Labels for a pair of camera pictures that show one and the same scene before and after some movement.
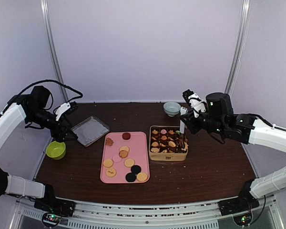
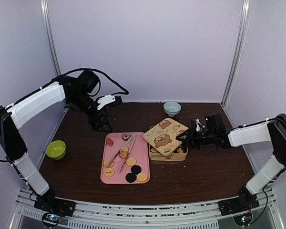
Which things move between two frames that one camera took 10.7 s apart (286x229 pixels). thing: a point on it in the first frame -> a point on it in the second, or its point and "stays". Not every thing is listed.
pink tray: (125, 158) stays
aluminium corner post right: (239, 47) stays
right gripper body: (194, 128) -> (196, 140)
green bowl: (56, 150) stays
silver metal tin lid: (90, 130) -> (163, 136)
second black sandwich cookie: (130, 177) stays
